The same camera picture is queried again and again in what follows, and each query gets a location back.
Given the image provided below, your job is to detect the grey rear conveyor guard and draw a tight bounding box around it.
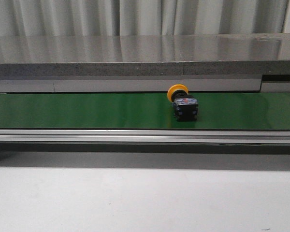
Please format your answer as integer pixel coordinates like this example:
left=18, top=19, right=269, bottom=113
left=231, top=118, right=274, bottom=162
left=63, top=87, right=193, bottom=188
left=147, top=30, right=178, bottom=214
left=0, top=74, right=290, bottom=93

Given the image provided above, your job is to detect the white pleated curtain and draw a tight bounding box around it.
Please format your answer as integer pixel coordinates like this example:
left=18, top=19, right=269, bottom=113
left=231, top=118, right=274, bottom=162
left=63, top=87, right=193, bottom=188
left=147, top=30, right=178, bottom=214
left=0, top=0, right=290, bottom=36

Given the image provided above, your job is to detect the aluminium front conveyor rail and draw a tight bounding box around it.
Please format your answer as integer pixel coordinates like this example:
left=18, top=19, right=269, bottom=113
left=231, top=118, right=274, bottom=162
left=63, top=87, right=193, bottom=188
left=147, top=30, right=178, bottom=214
left=0, top=129, right=290, bottom=144

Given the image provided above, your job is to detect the yellow mushroom push button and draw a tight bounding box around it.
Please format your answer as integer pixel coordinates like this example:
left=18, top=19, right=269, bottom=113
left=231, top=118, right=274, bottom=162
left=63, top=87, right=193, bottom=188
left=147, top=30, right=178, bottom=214
left=167, top=84, right=199, bottom=121

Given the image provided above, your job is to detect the grey stone slab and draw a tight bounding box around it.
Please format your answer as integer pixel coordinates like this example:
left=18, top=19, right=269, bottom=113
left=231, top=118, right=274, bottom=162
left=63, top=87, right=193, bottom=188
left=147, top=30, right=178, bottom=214
left=0, top=33, right=290, bottom=77

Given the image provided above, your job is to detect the green conveyor belt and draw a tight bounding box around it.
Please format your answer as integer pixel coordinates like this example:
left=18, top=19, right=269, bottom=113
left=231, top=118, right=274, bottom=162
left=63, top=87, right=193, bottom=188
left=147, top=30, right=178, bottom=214
left=0, top=93, right=290, bottom=130

